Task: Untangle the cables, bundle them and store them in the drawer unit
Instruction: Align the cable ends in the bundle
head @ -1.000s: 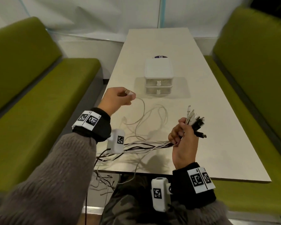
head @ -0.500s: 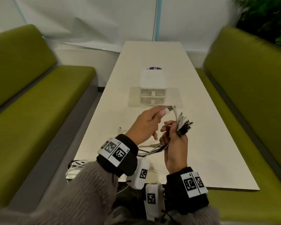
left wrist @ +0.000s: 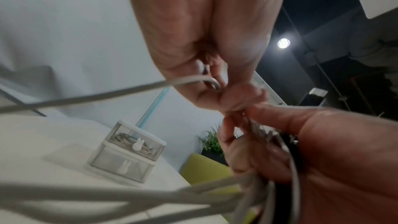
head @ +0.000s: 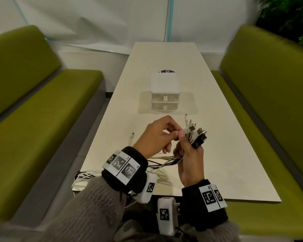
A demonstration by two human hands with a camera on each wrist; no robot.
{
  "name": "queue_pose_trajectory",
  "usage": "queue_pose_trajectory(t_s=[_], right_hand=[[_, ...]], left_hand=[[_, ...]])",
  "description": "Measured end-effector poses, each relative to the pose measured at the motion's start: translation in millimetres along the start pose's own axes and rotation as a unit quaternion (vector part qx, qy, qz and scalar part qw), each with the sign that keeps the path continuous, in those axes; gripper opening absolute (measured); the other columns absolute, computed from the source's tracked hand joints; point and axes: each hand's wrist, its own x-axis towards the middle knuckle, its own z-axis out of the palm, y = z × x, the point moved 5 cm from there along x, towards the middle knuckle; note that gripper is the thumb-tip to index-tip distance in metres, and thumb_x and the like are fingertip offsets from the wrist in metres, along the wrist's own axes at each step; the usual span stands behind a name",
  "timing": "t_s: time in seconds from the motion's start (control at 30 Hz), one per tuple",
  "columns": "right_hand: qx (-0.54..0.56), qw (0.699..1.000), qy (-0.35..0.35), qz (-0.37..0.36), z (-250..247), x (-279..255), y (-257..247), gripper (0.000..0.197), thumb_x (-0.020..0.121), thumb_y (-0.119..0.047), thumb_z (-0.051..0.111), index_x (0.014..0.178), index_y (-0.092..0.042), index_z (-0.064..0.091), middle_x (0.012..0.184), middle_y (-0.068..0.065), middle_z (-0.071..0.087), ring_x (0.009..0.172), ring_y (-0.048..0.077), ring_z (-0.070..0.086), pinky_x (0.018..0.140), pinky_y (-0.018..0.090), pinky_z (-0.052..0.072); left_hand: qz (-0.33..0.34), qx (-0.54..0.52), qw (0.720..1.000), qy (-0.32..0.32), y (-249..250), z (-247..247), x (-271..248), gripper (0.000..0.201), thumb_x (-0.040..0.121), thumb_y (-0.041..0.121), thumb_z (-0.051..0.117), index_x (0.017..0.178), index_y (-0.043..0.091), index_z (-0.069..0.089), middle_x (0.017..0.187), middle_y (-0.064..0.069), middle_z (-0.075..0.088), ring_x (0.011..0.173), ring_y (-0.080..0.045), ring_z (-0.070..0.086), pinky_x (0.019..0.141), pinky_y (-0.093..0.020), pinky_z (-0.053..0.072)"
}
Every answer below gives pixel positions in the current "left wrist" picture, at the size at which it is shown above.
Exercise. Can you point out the person's left hand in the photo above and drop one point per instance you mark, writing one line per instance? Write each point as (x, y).
(211, 21)

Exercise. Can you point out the person's right hand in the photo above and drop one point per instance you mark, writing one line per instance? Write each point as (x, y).
(342, 156)

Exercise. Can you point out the white drawer box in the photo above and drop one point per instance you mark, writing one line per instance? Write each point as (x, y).
(143, 134)

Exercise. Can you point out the small white ceiling fixture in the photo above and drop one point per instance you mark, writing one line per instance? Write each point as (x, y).
(317, 92)

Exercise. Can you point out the round ceiling light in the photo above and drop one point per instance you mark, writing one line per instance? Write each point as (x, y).
(283, 43)

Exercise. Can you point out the green leafy plant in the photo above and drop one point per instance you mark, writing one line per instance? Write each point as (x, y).
(213, 141)

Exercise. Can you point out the green bench sofa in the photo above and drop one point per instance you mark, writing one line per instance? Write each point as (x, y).
(202, 169)

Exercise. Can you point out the beige table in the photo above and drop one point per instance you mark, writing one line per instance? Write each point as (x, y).
(46, 139)

